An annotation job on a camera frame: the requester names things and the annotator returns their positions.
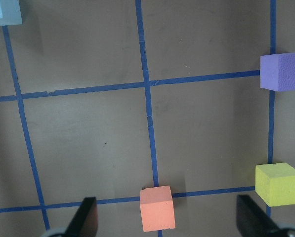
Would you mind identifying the yellow block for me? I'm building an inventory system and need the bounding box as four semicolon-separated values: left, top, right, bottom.
255;162;295;207

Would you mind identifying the purple block right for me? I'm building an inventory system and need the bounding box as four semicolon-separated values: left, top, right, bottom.
260;53;295;92

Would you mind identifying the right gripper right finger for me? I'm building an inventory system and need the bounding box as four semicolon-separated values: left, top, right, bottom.
236;194;295;237

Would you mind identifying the orange block lower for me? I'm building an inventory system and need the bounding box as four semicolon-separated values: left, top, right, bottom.
139;185;176;232

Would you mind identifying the light blue block left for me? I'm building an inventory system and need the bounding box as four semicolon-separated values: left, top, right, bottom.
0;0;22;26

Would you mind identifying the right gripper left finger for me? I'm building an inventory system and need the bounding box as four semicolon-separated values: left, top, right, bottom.
42;197;99;237

